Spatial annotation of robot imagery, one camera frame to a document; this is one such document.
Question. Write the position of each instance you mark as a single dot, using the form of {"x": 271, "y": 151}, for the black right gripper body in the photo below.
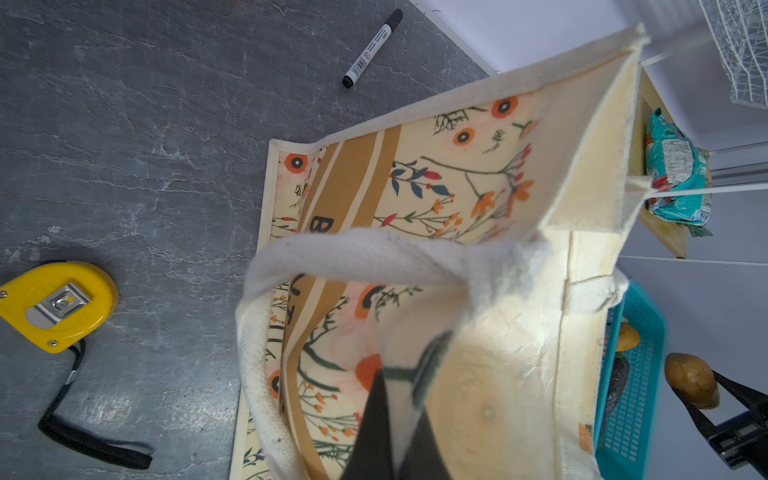
{"x": 742, "y": 440}

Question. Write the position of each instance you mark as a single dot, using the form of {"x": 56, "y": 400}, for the brown potato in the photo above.
{"x": 693, "y": 378}

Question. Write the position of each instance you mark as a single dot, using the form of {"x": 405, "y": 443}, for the yellow tape measure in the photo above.
{"x": 56, "y": 306}

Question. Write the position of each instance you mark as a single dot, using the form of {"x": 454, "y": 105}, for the white wire wall rack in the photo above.
{"x": 739, "y": 30}

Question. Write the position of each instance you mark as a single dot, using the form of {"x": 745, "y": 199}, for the teal plastic basket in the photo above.
{"x": 622, "y": 441}

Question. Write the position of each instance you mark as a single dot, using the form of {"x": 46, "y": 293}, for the dark cucumber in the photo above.
{"x": 619, "y": 378}

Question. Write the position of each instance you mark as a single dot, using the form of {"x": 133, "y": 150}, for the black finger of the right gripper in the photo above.
{"x": 702, "y": 423}
{"x": 755, "y": 401}

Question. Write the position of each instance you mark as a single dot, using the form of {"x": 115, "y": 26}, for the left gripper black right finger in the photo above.
{"x": 423, "y": 460}

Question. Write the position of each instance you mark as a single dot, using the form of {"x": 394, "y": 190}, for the cream floral tote bag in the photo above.
{"x": 465, "y": 245}

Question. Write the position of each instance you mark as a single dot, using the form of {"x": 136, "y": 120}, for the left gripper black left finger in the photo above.
{"x": 371, "y": 458}

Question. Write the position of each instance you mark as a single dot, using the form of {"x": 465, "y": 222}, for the teal snack bag lower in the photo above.
{"x": 676, "y": 166}

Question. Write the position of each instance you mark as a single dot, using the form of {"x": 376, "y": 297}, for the yellow mango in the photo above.
{"x": 628, "y": 339}

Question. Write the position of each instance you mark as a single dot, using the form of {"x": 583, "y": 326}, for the black white marker pen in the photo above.
{"x": 356, "y": 70}

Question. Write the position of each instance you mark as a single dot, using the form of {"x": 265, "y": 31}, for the white two-tier wooden shelf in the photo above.
{"x": 675, "y": 237}

